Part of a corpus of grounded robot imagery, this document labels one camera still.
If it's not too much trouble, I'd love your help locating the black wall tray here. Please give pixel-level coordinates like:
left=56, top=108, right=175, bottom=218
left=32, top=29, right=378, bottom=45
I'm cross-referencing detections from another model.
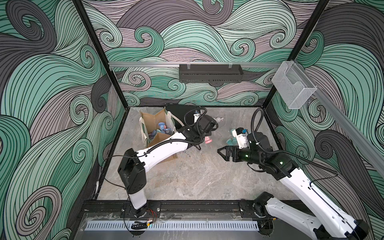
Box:
left=179, top=65, right=244, bottom=85

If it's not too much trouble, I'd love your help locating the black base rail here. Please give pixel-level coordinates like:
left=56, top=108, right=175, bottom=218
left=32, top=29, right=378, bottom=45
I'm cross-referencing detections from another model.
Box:
left=82, top=200, right=254, bottom=213

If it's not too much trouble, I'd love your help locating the white slotted cable duct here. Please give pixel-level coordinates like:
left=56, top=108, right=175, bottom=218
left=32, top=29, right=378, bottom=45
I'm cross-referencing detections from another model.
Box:
left=85, top=220, right=259, bottom=232

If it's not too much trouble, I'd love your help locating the white rabbit figurine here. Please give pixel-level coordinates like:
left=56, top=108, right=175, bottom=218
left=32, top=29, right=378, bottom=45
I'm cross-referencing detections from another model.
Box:
left=215, top=117, right=225, bottom=124

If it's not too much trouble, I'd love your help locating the green hourglass pair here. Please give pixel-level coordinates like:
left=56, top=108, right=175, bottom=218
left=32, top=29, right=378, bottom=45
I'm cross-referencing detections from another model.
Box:
left=226, top=138, right=238, bottom=146

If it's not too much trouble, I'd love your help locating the aluminium wall rail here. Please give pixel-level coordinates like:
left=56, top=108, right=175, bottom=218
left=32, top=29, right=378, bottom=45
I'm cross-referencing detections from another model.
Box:
left=109, top=61, right=282, bottom=68

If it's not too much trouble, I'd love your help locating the black ribbed case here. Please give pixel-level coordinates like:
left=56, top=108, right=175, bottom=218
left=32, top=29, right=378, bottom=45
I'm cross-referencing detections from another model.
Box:
left=165, top=104, right=201, bottom=125

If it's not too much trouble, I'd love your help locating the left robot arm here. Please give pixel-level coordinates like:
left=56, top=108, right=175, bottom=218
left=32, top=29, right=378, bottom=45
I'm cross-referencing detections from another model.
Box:
left=118, top=108, right=218, bottom=211

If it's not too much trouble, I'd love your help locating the blue hourglass thirty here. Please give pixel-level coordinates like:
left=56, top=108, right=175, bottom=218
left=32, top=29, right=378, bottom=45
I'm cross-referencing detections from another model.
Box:
left=158, top=122, right=167, bottom=132

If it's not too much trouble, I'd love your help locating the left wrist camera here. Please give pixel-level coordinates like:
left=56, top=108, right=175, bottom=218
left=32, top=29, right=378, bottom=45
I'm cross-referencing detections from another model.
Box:
left=194, top=110, right=201, bottom=123

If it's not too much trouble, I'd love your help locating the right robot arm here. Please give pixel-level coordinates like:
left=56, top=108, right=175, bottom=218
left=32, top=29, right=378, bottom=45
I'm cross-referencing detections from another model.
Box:
left=217, top=108, right=371, bottom=240

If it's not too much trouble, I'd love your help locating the clear plastic wall box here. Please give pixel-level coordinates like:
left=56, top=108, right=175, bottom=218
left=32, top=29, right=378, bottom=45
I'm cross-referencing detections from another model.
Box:
left=272, top=61, right=317, bottom=110

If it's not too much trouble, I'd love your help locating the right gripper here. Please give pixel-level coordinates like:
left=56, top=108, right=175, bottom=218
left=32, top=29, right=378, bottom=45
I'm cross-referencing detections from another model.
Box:
left=217, top=144, right=263, bottom=166

